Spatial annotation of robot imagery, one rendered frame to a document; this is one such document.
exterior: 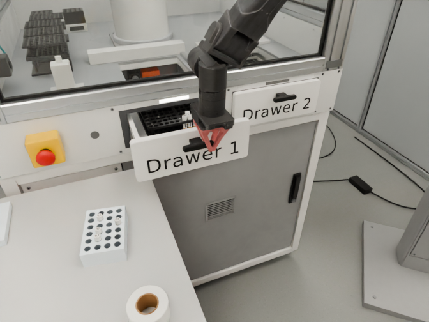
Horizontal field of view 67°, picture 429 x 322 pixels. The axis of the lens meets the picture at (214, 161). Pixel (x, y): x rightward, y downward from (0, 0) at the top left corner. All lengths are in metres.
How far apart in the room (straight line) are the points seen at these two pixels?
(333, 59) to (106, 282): 0.87
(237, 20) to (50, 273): 0.59
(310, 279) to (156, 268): 1.06
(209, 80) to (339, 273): 1.26
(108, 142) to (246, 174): 0.49
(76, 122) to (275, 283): 1.12
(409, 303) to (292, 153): 0.84
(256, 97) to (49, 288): 0.69
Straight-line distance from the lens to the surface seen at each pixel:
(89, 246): 0.71
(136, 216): 0.79
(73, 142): 0.89
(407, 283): 1.74
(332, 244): 1.80
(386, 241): 1.87
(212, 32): 0.63
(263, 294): 1.55
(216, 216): 1.23
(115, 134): 0.89
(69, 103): 0.85
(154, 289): 0.61
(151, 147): 0.74
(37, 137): 0.86
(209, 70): 0.64
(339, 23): 1.06
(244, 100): 0.94
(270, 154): 1.15
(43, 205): 0.90
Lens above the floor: 1.31
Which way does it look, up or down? 36 degrees down
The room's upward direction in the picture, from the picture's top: straight up
